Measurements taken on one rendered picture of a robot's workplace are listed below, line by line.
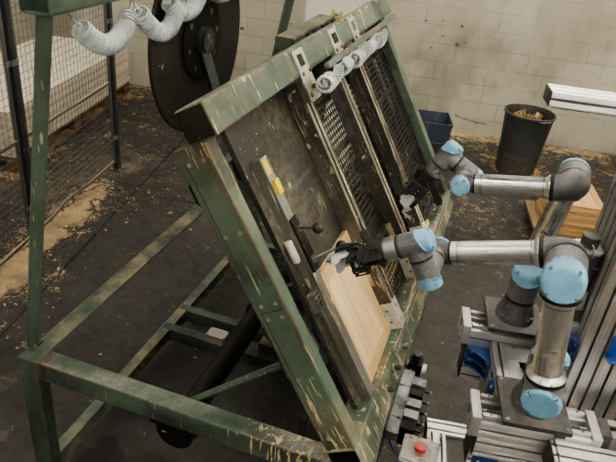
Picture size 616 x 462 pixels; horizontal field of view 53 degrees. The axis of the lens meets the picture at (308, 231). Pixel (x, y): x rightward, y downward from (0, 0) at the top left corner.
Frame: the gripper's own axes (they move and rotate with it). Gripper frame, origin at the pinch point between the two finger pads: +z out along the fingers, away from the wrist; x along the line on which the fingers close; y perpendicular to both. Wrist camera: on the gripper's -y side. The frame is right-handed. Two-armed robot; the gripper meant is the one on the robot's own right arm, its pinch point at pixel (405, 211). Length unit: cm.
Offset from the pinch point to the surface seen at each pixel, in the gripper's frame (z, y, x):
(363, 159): -0.5, 24.3, -19.7
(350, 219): 6.3, 21.2, 23.3
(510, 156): 44, -155, -379
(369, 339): 33, -10, 46
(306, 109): -19, 59, 20
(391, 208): 9.9, 0.7, -17.0
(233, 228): -1, 60, 86
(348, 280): 19.9, 10.5, 39.9
